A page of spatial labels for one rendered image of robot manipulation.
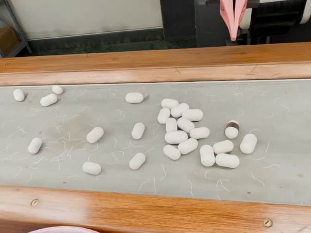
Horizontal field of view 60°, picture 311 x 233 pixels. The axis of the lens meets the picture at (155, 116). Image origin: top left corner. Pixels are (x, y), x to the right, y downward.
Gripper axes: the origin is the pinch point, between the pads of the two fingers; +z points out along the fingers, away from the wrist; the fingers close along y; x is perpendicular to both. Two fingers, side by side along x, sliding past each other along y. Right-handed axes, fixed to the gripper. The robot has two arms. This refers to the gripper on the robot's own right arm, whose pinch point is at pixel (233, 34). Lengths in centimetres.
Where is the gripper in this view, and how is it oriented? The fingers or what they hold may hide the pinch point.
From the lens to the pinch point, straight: 52.4
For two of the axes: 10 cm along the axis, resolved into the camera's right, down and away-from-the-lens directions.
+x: 2.3, 1.4, 9.6
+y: 9.7, 0.0, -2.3
